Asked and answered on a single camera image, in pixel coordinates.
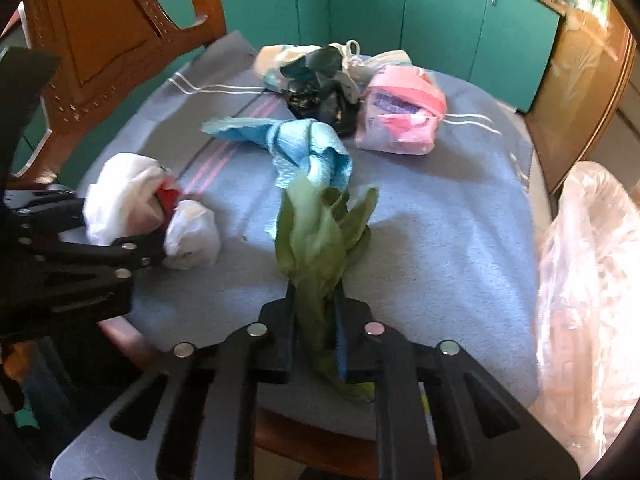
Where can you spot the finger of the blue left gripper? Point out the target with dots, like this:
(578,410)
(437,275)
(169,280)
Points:
(139,251)

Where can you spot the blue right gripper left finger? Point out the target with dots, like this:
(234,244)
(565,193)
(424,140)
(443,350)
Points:
(277,357)

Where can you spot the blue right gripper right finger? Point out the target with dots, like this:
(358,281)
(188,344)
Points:
(352,354)

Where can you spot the white plastic bag ball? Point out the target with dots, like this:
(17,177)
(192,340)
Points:
(134,195)

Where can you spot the green vegetable leaves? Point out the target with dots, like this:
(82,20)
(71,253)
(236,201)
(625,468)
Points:
(319,234)

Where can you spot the blue wipe cloth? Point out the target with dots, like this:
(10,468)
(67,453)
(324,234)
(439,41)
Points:
(296,146)

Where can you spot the small pink plastic bag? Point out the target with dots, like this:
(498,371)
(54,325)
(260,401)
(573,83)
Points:
(400,112)

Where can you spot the black plastic bag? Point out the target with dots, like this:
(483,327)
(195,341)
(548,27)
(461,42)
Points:
(317,87)

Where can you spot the white blue paper cup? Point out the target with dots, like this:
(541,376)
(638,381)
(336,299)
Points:
(270,59)

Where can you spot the white tissue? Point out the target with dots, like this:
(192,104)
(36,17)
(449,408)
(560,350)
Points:
(360,70)

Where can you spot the light blue face mask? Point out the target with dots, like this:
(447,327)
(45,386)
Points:
(387,60)

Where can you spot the white mesh trash basket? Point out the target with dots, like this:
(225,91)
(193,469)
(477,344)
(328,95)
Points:
(587,315)

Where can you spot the teal kitchen cabinets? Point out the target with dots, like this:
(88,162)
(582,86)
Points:
(502,46)

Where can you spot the blue striped cloth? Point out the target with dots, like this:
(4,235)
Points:
(440,246)

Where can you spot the brown wooden chair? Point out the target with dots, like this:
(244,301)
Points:
(190,411)

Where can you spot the wooden framed glass door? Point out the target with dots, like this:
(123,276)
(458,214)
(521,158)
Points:
(588,70)

